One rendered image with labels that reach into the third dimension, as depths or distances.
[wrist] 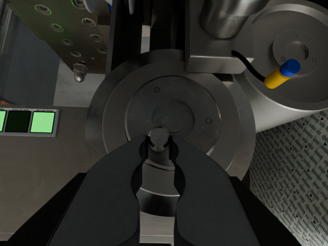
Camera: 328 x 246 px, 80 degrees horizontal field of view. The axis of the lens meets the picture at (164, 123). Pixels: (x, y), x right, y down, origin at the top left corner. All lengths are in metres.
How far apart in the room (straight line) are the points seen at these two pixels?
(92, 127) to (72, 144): 0.36
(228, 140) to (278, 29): 0.13
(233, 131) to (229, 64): 0.05
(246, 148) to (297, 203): 0.16
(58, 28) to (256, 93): 0.39
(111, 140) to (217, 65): 0.10
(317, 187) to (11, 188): 0.59
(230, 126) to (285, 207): 0.21
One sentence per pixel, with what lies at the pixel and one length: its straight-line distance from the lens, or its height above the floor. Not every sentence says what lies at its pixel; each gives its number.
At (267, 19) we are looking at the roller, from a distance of 0.25.
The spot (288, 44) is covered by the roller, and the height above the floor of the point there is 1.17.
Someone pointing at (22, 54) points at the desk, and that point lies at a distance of 2.21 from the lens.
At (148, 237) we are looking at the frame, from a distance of 0.52.
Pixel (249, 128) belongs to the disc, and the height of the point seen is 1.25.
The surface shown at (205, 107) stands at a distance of 0.16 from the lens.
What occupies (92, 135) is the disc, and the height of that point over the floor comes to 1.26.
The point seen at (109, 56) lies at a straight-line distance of 0.21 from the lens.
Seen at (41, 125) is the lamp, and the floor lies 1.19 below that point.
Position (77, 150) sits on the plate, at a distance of 0.53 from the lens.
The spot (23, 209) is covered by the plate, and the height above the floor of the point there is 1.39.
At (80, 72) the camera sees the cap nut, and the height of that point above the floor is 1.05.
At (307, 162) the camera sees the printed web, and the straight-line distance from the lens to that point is 0.31.
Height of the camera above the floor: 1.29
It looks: 13 degrees down
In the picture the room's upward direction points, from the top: 179 degrees counter-clockwise
